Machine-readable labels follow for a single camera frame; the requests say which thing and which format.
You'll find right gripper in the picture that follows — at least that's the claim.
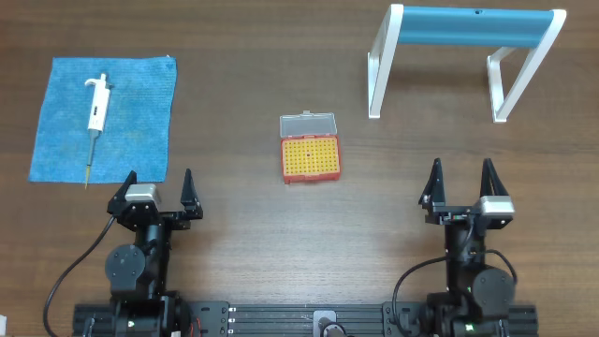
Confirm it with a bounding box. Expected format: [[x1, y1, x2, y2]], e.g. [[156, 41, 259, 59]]
[[418, 157, 514, 231]]

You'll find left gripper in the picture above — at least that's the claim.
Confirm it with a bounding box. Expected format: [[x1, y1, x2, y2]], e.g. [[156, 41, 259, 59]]
[[107, 168, 205, 232]]

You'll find white pipette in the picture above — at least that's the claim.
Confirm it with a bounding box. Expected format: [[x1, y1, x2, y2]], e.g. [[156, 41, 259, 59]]
[[82, 73, 115, 191]]

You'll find blue cloth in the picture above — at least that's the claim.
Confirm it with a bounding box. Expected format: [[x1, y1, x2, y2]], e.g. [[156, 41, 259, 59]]
[[27, 55, 179, 184]]

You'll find red and yellow tip box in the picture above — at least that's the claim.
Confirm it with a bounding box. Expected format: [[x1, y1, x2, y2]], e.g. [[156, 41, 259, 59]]
[[278, 110, 343, 185]]

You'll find white and blue stand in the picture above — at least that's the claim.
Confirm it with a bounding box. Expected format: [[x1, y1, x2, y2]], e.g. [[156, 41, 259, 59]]
[[367, 3, 567, 124]]

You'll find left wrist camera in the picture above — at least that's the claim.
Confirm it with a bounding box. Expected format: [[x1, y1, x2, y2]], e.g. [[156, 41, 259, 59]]
[[124, 183, 164, 213]]

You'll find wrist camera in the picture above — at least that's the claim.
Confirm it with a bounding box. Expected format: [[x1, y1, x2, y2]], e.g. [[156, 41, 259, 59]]
[[124, 183, 164, 213], [475, 195, 517, 219]]

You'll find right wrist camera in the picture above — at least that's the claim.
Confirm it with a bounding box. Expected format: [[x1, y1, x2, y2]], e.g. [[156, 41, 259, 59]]
[[475, 195, 517, 219]]

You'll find mounting rail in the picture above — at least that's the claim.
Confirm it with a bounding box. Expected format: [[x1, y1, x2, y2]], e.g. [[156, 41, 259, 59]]
[[72, 300, 539, 337]]

